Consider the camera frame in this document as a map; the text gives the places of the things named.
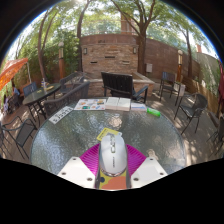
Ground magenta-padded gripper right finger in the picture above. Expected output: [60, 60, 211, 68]
[125, 143, 168, 190]

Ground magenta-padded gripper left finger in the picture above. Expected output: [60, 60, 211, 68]
[57, 143, 102, 190]

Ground white computer mouse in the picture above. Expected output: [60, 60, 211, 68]
[98, 132, 129, 178]

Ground yellow duck mouse pad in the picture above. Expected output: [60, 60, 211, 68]
[96, 166, 132, 191]

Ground green tube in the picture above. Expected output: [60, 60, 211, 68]
[146, 106, 162, 118]

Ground black metal mesh chair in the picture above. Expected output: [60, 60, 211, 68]
[0, 118, 38, 161]

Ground small white pink box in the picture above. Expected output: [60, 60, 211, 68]
[130, 101, 148, 112]

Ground colourful printed leaflet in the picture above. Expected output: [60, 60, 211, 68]
[73, 98, 107, 111]

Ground white book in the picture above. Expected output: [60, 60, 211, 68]
[104, 96, 132, 112]

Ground dark wicker chair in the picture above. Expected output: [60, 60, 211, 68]
[59, 70, 86, 94]
[42, 80, 91, 118]

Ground black rounded mesh chair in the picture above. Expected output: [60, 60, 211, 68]
[173, 92, 209, 135]

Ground dark glass patio table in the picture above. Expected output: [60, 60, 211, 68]
[21, 82, 62, 126]

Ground black slatted bench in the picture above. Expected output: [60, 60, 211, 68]
[100, 71, 150, 104]

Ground blue-grey patio chair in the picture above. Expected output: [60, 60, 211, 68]
[22, 81, 38, 98]

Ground dark folding chair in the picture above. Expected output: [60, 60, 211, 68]
[158, 70, 184, 102]

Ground person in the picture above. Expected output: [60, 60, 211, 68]
[2, 96, 11, 113]
[12, 84, 21, 98]

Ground orange parasol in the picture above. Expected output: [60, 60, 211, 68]
[0, 57, 29, 92]

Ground tree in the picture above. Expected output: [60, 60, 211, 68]
[111, 0, 158, 76]
[36, 6, 59, 83]

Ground grey wall box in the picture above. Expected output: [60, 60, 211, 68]
[145, 62, 154, 74]

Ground wooden lamp post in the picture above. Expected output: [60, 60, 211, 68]
[176, 49, 184, 83]
[57, 41, 66, 80]

